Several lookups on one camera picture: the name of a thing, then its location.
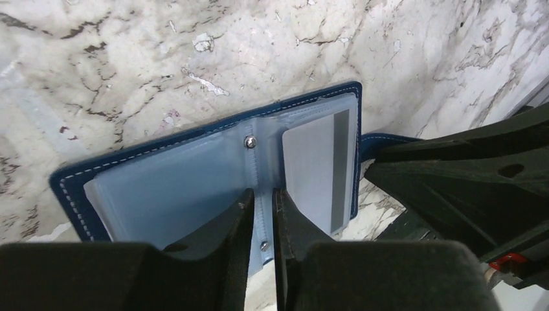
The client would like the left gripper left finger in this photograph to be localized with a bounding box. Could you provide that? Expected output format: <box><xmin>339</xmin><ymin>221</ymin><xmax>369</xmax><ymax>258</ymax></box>
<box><xmin>1</xmin><ymin>189</ymin><xmax>254</xmax><ymax>310</ymax></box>

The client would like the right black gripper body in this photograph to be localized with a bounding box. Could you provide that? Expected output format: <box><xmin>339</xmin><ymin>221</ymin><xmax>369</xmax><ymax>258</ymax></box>
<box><xmin>364</xmin><ymin>104</ymin><xmax>548</xmax><ymax>289</ymax></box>

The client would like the silver striped credit card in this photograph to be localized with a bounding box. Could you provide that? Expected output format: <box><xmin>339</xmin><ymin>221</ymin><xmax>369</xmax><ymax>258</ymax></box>
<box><xmin>282</xmin><ymin>109</ymin><xmax>356</xmax><ymax>235</ymax></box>

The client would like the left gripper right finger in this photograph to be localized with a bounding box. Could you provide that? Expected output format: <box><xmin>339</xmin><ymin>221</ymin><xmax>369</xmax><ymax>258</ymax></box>
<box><xmin>273</xmin><ymin>189</ymin><xmax>499</xmax><ymax>310</ymax></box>

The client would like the blue leather card holder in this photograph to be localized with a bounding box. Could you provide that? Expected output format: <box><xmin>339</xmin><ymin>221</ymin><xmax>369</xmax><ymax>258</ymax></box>
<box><xmin>49</xmin><ymin>82</ymin><xmax>410</xmax><ymax>274</ymax></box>

